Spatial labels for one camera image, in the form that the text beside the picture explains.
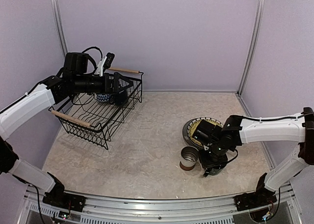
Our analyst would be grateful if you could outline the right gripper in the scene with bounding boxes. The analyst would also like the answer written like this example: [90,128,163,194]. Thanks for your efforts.
[198,141,228,168]

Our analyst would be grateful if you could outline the dark blue mug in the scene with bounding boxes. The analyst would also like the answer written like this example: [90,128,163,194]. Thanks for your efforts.
[111,90,128,106]

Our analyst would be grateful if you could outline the white brown ceramic cup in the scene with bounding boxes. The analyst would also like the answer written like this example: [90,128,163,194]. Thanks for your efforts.
[180,146,199,171]

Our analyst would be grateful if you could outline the grey reindeer plate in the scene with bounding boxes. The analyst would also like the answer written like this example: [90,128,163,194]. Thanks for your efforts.
[182,115,221,147]

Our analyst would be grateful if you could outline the ribbed round woven plate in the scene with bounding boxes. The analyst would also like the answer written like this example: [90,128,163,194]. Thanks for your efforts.
[189,119,222,145]

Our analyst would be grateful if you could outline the white blue striped plate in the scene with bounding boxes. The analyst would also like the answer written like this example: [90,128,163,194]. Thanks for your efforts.
[185,116,221,146]

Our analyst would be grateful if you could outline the dark green mug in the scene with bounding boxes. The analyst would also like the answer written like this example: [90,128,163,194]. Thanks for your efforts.
[207,167,224,176]

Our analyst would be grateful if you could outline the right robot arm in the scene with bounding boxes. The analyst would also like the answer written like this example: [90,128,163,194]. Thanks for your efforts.
[191,107,314,211]

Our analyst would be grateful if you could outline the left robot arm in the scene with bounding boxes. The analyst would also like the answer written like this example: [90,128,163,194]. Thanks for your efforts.
[0,50,133,207]

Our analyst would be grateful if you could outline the blue white patterned bowl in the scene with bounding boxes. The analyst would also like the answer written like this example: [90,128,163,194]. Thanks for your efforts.
[96,94,112,103]

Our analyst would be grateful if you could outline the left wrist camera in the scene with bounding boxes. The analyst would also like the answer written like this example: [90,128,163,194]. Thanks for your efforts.
[94,53,115,77]

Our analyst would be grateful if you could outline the aluminium front rail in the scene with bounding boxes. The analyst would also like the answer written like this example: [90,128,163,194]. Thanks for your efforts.
[17,184,304,224]

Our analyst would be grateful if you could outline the black wire dish rack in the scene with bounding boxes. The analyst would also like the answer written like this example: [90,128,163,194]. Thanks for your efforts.
[49,68,144,149]

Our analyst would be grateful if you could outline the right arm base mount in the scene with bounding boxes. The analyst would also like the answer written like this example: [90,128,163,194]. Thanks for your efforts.
[234,192,277,212]

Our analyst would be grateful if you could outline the left aluminium corner post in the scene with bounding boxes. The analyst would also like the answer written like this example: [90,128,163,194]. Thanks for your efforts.
[51,0,68,56]

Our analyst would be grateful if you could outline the aluminium corner post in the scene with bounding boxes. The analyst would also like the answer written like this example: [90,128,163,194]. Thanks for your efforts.
[237,0,265,98]
[51,0,68,56]

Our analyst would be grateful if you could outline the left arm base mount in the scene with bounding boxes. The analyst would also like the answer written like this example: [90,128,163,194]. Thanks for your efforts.
[43,193,86,212]

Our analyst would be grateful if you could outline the right aluminium corner post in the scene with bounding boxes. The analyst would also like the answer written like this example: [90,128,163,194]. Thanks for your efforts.
[237,0,265,98]

